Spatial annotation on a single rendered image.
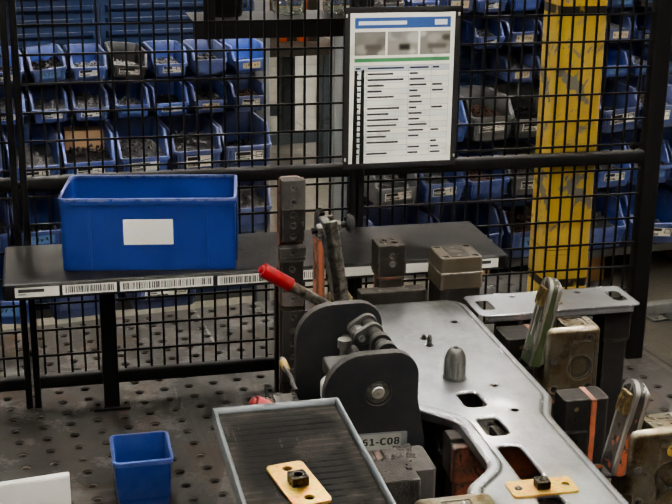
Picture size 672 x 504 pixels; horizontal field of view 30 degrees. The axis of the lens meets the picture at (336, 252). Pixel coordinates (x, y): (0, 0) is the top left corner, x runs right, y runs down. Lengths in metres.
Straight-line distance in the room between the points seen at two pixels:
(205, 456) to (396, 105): 0.75
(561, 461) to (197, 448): 0.87
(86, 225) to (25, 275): 0.14
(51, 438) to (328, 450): 1.17
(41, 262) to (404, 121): 0.73
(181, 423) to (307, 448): 1.13
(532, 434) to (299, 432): 0.47
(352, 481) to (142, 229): 1.05
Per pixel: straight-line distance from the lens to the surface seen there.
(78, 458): 2.30
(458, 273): 2.19
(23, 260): 2.30
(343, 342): 1.54
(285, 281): 1.86
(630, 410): 1.62
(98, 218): 2.19
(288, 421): 1.33
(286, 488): 1.20
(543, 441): 1.68
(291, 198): 2.13
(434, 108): 2.43
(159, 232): 2.18
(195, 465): 2.25
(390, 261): 2.19
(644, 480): 1.66
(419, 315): 2.08
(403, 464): 1.39
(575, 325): 1.95
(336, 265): 1.86
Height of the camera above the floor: 1.74
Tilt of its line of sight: 18 degrees down
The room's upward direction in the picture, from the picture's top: 1 degrees clockwise
